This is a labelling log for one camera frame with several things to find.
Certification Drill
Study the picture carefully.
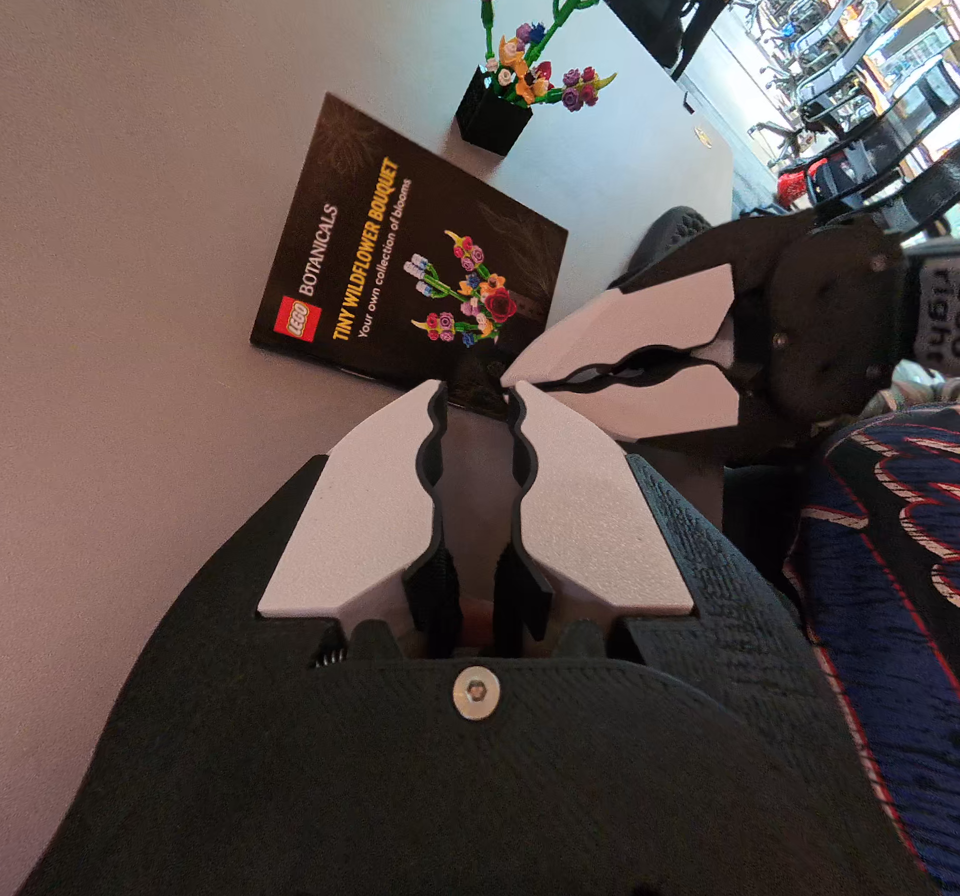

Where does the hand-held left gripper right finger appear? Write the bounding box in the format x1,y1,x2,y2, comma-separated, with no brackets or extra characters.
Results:
492,380,696,657

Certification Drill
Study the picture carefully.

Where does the person's right forearm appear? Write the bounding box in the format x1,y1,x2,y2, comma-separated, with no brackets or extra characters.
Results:
862,360,960,421

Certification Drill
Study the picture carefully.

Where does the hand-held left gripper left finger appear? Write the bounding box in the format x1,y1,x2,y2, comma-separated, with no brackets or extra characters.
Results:
256,379,462,661

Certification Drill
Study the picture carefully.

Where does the black padded chair armrest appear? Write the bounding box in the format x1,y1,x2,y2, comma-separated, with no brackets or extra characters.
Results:
622,206,714,290

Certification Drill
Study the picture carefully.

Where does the black office chair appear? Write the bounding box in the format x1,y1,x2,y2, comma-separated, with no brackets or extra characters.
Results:
750,49,960,237

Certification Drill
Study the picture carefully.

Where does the lego instruction booklet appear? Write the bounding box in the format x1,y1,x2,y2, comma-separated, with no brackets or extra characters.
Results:
249,91,570,421

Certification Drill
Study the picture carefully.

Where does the person's black lettered jersey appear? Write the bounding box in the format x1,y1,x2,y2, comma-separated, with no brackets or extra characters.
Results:
783,405,960,896

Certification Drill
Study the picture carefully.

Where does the lego flower bouquet model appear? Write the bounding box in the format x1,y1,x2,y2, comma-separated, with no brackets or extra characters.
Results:
455,0,620,157

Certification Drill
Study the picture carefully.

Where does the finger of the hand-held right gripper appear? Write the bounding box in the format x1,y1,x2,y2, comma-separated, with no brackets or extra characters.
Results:
516,362,745,443
499,262,738,389

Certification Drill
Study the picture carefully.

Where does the person's left hand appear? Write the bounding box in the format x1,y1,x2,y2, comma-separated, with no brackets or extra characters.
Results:
459,596,498,644

